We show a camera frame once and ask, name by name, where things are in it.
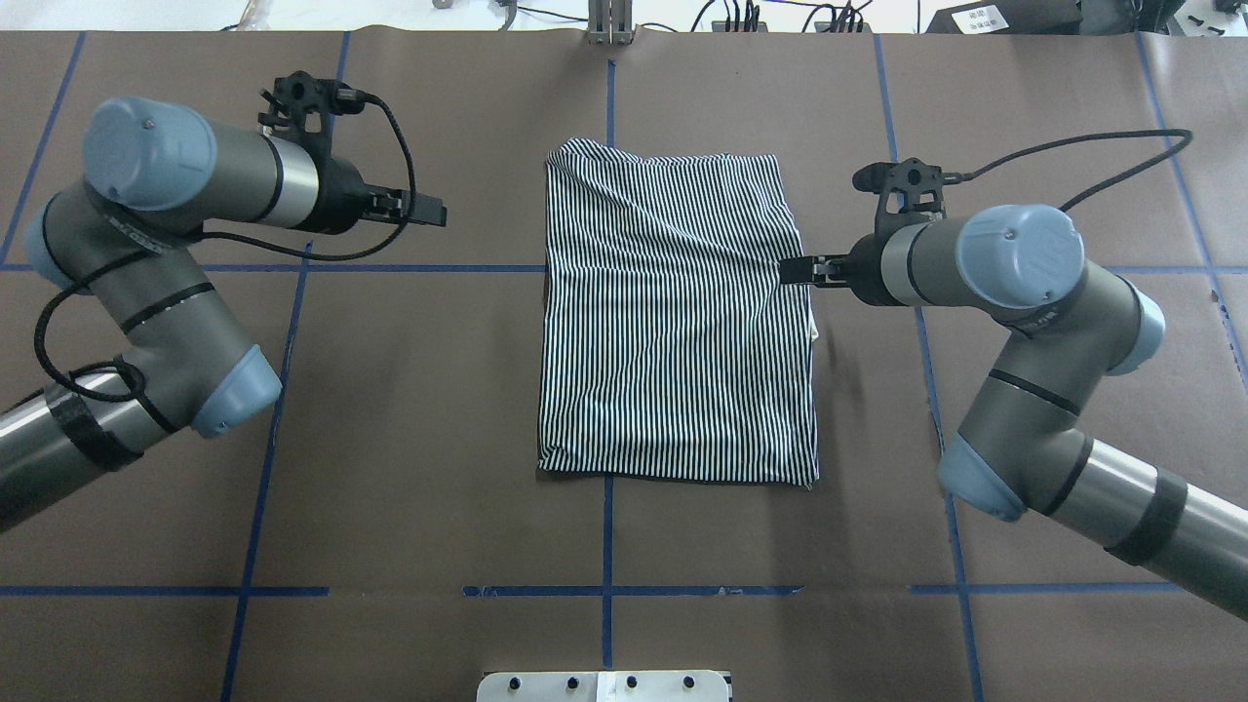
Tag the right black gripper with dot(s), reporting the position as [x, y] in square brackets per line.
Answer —
[865, 269]

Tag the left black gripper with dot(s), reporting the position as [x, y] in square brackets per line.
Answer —
[339, 196]

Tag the striped polo shirt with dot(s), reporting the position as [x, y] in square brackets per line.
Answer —
[671, 350]

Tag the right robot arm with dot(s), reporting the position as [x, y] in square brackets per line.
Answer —
[1070, 324]

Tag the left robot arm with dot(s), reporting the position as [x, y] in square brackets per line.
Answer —
[138, 343]

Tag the black box with label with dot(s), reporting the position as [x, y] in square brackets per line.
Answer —
[1008, 17]

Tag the brown paper table cover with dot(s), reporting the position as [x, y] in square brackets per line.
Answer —
[386, 533]

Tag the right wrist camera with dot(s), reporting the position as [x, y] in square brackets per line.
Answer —
[909, 188]

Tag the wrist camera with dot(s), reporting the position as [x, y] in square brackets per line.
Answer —
[303, 104]
[909, 188]

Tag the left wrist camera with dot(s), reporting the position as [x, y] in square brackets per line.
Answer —
[303, 104]

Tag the aluminium frame post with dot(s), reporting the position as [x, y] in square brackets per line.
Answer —
[610, 23]

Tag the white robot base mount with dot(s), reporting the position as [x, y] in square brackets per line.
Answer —
[697, 684]

